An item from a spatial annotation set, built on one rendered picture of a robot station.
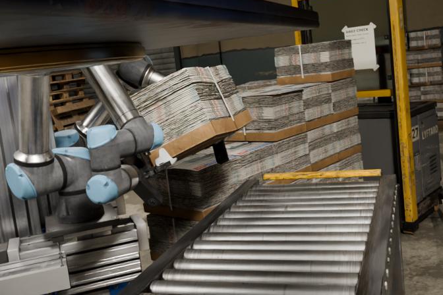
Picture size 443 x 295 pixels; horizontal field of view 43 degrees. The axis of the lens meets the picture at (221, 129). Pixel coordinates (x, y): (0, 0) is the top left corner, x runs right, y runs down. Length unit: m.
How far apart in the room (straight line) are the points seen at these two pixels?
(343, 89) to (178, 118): 1.80
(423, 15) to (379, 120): 5.44
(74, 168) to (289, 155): 1.36
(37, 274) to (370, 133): 2.70
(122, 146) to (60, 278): 0.49
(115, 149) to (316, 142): 1.80
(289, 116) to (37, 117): 1.51
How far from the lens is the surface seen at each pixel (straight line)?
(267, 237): 1.51
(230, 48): 9.65
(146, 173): 1.59
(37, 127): 1.68
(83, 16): 0.17
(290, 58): 3.34
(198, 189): 2.33
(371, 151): 3.94
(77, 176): 1.80
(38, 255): 1.84
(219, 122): 1.67
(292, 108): 2.87
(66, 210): 1.83
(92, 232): 1.83
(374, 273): 1.23
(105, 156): 1.42
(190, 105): 1.65
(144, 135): 1.49
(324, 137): 3.14
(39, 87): 1.64
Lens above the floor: 1.28
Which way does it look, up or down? 7 degrees down
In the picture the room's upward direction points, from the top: 7 degrees counter-clockwise
